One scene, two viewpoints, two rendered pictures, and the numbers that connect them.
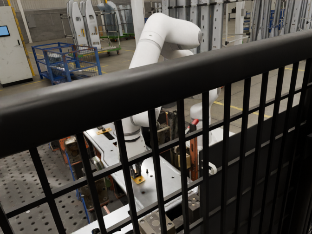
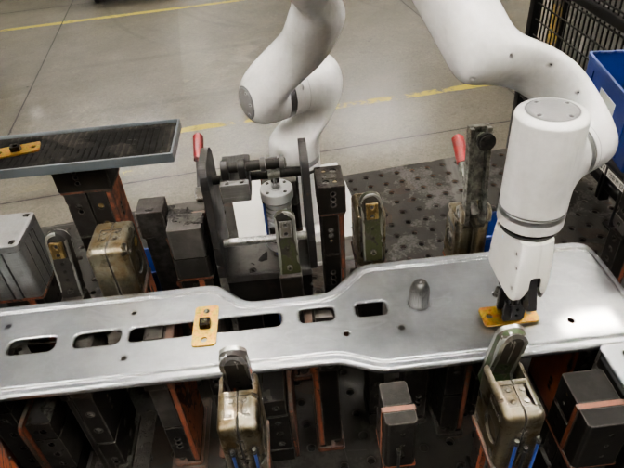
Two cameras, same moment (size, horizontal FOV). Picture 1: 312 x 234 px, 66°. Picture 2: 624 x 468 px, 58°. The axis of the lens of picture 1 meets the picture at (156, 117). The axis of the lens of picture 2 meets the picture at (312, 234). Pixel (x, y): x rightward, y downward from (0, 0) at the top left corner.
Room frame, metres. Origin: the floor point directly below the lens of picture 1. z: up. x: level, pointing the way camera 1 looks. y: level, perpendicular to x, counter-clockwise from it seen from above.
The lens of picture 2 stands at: (0.73, 0.74, 1.65)
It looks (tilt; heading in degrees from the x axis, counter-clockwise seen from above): 38 degrees down; 299
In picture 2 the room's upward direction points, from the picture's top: 5 degrees counter-clockwise
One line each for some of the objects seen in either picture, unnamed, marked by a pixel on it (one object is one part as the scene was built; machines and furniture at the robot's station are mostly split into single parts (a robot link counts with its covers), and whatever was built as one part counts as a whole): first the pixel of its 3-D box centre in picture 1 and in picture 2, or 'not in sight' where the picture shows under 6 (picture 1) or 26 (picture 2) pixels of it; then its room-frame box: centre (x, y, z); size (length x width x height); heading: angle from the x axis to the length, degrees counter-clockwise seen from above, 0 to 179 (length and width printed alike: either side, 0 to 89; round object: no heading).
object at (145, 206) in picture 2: not in sight; (174, 285); (1.37, 0.15, 0.90); 0.05 x 0.05 x 0.40; 31
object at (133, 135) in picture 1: (129, 131); (530, 211); (0.75, 0.10, 1.20); 0.09 x 0.08 x 0.03; 121
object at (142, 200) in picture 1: (101, 131); (193, 332); (1.19, 0.31, 1.00); 1.38 x 0.22 x 0.02; 31
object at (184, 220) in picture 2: not in sight; (206, 292); (1.30, 0.14, 0.89); 0.13 x 0.11 x 0.38; 121
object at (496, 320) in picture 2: (136, 175); (509, 312); (0.75, 0.10, 1.01); 0.08 x 0.04 x 0.01; 31
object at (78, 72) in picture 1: (73, 68); not in sight; (5.73, 1.84, 0.47); 1.20 x 0.80 x 0.95; 39
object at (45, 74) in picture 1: (56, 62); not in sight; (6.88, 2.65, 0.48); 1.20 x 0.80 x 0.95; 36
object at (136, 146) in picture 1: (131, 146); (523, 248); (0.75, 0.10, 1.14); 0.10 x 0.07 x 0.11; 121
